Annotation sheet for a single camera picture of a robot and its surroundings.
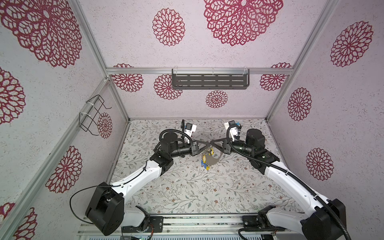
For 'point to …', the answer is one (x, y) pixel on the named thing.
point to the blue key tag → (204, 164)
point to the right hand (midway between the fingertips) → (211, 141)
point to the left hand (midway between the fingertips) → (209, 147)
